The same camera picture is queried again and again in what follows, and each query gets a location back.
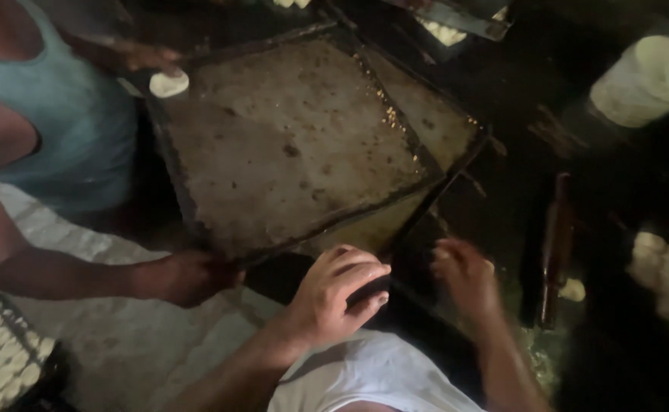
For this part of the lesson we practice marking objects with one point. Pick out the person's left hand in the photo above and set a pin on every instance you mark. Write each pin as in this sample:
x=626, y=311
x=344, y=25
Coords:
x=323, y=306

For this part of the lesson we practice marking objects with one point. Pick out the person's right hand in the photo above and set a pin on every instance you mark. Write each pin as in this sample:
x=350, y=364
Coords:
x=474, y=289

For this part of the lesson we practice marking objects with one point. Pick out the person's right fingers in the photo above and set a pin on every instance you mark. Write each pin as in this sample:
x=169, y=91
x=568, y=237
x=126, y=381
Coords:
x=452, y=257

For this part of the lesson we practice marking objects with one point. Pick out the dark wooden rolling pin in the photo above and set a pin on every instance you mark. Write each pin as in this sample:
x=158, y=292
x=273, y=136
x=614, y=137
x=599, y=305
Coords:
x=555, y=252

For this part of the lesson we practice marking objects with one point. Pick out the small dough piece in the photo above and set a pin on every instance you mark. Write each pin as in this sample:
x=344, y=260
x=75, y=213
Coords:
x=572, y=289

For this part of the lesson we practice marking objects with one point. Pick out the greasy baking tray underneath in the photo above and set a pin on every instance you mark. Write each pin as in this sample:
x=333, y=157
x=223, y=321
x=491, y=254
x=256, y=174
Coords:
x=432, y=120

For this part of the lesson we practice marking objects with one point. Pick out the person's white shirt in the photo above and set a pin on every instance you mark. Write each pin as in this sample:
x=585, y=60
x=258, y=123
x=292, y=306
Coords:
x=369, y=375

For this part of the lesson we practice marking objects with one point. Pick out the large stained baking tray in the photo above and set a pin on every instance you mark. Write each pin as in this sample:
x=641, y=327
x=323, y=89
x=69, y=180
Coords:
x=294, y=143

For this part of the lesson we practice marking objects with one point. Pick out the pile of dough balls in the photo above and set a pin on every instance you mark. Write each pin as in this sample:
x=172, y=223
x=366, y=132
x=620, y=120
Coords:
x=666, y=280

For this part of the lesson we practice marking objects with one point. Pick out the metal tray with dough pieces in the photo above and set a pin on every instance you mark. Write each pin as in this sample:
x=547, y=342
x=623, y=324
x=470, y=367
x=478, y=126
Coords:
x=460, y=20

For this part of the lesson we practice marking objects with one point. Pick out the stack of flat dough discs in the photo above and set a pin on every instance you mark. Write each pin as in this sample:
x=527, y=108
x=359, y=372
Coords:
x=649, y=80

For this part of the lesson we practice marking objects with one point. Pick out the flat white dough disc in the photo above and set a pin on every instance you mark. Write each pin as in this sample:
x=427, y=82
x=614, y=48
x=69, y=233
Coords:
x=168, y=84

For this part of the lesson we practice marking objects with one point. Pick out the black crate of dough pieces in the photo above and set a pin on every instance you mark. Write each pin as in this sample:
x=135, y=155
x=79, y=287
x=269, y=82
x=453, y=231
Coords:
x=2, y=357

